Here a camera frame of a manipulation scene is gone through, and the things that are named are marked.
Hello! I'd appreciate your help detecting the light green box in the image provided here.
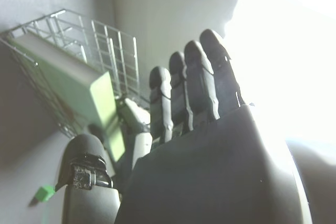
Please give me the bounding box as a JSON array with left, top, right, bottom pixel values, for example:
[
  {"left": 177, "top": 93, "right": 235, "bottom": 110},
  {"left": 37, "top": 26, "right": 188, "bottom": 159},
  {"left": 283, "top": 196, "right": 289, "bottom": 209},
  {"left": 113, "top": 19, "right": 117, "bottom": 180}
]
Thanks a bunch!
[{"left": 7, "top": 30, "right": 127, "bottom": 162}]

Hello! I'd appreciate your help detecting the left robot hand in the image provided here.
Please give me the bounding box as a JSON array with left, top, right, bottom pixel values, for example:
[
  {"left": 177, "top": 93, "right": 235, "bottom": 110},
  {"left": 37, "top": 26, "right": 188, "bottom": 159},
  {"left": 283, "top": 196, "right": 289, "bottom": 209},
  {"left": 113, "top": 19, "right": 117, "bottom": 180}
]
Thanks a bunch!
[{"left": 61, "top": 28, "right": 313, "bottom": 224}]

